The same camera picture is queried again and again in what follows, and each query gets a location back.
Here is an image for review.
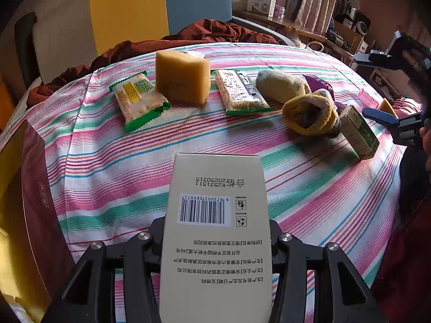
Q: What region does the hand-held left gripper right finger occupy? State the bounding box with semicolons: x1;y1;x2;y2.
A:
267;220;388;323

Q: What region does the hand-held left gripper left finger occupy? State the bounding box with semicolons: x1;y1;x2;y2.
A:
42;217;165;323

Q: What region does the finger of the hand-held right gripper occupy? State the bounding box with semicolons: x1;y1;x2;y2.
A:
353;31;431;72
362;107;425;146

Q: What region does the green beige small carton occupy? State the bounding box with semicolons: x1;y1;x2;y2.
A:
338;105;380;160

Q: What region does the beige carton with barcode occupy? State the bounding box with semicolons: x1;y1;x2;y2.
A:
159;152;274;323

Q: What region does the maroon gift box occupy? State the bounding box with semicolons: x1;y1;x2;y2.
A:
0;119;75;323

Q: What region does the green yellow cracker packet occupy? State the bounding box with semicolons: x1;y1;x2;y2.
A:
108;72;171;133

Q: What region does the large yellow sponge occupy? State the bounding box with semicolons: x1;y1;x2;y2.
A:
155;50;211;106

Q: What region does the orange soap bar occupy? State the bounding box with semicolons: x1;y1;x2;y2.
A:
377;98;399;118

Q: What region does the pink comb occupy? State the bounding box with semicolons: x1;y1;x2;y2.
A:
359;88;378;106

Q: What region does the brown cardboard box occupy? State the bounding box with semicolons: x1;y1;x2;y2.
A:
333;20;363;54

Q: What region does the black round speaker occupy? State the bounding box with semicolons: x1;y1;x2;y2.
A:
352;10;371;34

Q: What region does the purple snack packet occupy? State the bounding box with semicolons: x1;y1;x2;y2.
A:
303;74;344;111

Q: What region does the pink curtain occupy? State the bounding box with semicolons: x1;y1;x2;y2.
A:
292;0;340;34

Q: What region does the wooden desk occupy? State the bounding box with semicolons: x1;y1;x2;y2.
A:
233;10;327;43

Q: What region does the beige rolled sock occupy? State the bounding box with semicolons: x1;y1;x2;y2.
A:
255;70;311;103

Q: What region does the striped bed sheet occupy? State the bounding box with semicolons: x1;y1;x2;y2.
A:
0;43;425;323

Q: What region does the white appliance box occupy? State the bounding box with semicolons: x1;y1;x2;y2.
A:
247;0;279;17

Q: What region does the person's dark red clothing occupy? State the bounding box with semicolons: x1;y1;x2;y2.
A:
372;148;431;323

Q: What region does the cracker packet with silver label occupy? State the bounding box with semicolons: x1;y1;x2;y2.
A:
214;69;276;116

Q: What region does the rust brown quilt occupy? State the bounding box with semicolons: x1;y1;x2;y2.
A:
26;18;280;108

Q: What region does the white headboard panel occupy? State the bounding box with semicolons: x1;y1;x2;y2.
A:
32;0;96;85

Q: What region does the yellow headboard panel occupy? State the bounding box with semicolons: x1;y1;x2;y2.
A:
89;0;169;56

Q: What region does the grey bed frame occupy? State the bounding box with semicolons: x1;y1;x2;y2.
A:
232;16;302;46

